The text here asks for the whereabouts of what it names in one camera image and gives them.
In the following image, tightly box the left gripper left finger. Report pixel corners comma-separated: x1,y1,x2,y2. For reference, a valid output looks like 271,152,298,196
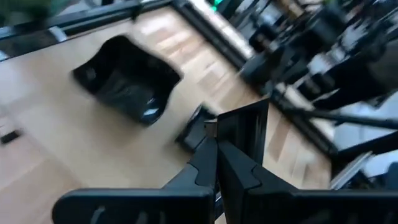
52,136,219,224

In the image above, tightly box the black metal rig frame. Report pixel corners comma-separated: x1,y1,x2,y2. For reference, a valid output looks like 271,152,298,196
0,0,398,187

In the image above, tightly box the small black flat object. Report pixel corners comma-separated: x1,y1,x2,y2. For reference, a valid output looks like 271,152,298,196
0,129,23,146

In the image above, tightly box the wooden shelf with black legs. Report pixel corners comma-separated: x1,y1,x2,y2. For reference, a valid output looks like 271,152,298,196
0,18,332,224

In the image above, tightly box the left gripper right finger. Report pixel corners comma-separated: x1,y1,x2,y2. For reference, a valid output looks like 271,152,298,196
217,139,398,224

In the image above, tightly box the black wavy square bowl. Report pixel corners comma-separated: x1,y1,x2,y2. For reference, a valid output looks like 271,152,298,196
71,34,183,127

